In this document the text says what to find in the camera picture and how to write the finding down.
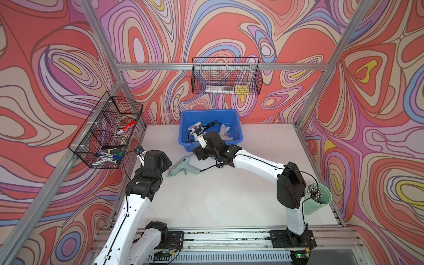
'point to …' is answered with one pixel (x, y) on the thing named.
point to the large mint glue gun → (184, 165)
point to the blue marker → (113, 156)
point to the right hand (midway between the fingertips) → (201, 148)
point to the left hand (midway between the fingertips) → (158, 160)
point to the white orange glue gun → (223, 131)
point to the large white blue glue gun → (192, 128)
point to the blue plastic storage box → (228, 117)
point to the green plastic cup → (317, 196)
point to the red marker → (129, 125)
